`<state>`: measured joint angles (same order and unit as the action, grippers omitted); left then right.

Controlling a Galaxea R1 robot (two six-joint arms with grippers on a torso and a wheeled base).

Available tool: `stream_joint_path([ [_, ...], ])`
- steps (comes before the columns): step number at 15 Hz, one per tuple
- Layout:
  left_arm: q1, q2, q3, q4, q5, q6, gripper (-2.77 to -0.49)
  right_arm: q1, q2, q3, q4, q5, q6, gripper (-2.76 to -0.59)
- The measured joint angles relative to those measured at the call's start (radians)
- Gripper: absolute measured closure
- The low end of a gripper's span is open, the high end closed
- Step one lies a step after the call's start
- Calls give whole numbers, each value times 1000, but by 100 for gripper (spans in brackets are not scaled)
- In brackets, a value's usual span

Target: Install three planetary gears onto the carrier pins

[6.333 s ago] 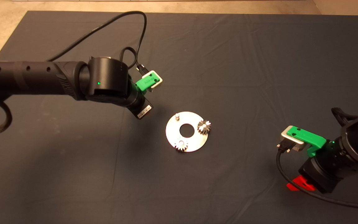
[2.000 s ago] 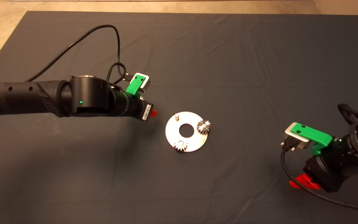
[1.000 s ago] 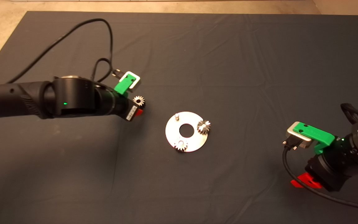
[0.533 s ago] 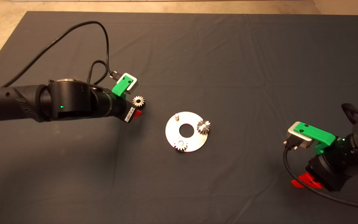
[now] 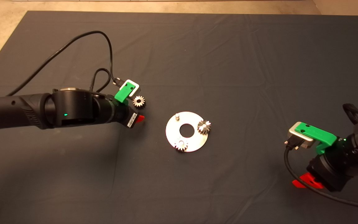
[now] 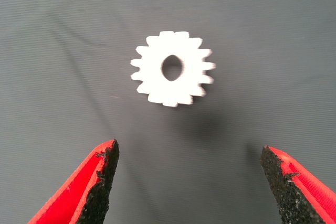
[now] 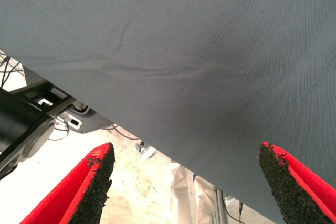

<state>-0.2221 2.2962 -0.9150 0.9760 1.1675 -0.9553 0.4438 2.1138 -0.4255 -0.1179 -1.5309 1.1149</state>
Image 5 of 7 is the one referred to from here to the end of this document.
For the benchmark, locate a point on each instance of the dark grey table cloth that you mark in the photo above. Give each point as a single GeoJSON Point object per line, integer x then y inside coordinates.
{"type": "Point", "coordinates": [259, 62]}

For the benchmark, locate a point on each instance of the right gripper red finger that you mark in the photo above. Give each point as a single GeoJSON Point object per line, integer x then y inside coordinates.
{"type": "Point", "coordinates": [309, 183]}

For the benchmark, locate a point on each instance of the silver camera box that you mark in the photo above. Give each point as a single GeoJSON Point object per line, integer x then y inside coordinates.
{"type": "Point", "coordinates": [300, 140]}
{"type": "Point", "coordinates": [136, 90]}

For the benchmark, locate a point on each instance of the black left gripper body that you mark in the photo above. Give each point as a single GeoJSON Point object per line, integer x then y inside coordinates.
{"type": "Point", "coordinates": [128, 117]}

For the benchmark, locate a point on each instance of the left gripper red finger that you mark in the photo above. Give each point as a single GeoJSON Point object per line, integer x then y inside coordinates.
{"type": "Point", "coordinates": [140, 118]}

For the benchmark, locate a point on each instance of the silver left camera box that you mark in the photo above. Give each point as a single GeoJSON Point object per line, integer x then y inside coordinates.
{"type": "Point", "coordinates": [136, 90]}

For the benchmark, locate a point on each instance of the green left camera mount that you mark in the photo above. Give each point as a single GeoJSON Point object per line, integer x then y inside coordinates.
{"type": "Point", "coordinates": [123, 93]}

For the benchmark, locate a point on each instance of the round metal carrier plate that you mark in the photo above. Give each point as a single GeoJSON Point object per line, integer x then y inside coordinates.
{"type": "Point", "coordinates": [194, 118]}

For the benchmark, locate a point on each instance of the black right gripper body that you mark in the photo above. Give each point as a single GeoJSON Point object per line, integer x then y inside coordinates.
{"type": "Point", "coordinates": [331, 171]}

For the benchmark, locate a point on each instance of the silver right camera box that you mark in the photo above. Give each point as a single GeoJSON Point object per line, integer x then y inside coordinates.
{"type": "Point", "coordinates": [300, 140]}

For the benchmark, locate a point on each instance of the steel planetary gear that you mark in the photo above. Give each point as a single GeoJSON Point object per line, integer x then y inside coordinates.
{"type": "Point", "coordinates": [139, 102]}
{"type": "Point", "coordinates": [204, 127]}
{"type": "Point", "coordinates": [181, 145]}

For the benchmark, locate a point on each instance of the green right camera mount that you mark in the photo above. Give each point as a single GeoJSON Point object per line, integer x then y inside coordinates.
{"type": "Point", "coordinates": [315, 133]}

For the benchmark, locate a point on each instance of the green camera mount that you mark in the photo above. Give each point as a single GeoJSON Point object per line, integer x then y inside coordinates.
{"type": "Point", "coordinates": [123, 93]}
{"type": "Point", "coordinates": [315, 133]}

